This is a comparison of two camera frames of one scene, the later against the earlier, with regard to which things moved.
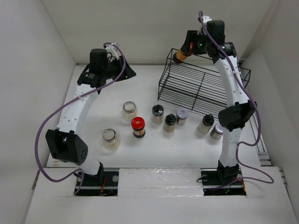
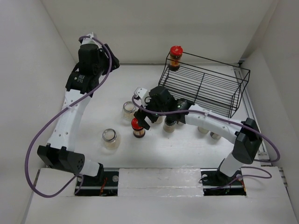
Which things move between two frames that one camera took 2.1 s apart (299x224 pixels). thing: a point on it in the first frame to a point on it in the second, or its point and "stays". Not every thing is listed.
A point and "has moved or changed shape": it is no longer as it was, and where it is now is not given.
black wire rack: [196, 83] stays
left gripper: [127, 73] to [103, 54]
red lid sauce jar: [138, 125] stays
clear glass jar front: [111, 140] stays
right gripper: [192, 36] to [141, 117]
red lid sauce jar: [178, 58] has moved or changed shape
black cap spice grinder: [170, 121] stays
